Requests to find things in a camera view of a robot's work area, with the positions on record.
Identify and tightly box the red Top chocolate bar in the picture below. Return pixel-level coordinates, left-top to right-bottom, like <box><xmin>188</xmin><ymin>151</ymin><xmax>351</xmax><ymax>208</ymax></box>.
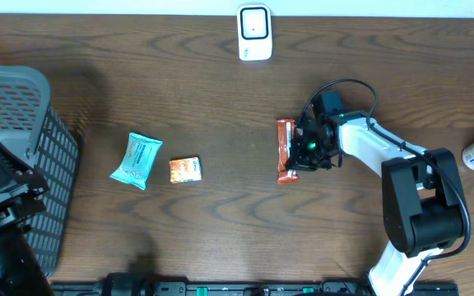
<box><xmin>276</xmin><ymin>118</ymin><xmax>299</xmax><ymax>184</ymax></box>

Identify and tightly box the small orange box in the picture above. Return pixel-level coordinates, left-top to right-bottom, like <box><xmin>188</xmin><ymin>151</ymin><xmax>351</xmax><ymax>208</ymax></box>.
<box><xmin>169</xmin><ymin>157</ymin><xmax>202</xmax><ymax>184</ymax></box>

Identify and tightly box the teal wet wipes pack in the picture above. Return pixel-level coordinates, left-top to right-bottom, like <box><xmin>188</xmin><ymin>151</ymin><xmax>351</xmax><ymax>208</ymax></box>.
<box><xmin>110</xmin><ymin>132</ymin><xmax>163</xmax><ymax>190</ymax></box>

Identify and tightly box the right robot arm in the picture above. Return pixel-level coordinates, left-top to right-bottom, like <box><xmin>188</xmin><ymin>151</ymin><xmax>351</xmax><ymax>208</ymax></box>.
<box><xmin>277</xmin><ymin>109</ymin><xmax>471</xmax><ymax>295</ymax></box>

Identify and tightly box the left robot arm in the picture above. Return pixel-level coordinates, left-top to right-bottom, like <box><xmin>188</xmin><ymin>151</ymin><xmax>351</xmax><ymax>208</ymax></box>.
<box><xmin>0</xmin><ymin>142</ymin><xmax>53</xmax><ymax>296</ymax></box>

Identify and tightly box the white barcode scanner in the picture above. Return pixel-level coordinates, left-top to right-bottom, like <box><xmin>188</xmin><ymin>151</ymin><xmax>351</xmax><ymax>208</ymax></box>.
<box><xmin>237</xmin><ymin>4</ymin><xmax>273</xmax><ymax>62</ymax></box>

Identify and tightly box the grey plastic basket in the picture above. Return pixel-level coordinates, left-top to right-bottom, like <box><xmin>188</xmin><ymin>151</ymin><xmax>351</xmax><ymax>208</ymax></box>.
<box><xmin>0</xmin><ymin>65</ymin><xmax>79</xmax><ymax>276</ymax></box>

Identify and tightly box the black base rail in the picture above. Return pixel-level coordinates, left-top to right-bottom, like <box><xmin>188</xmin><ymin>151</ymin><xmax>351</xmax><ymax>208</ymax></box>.
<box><xmin>46</xmin><ymin>271</ymin><xmax>460</xmax><ymax>296</ymax></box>

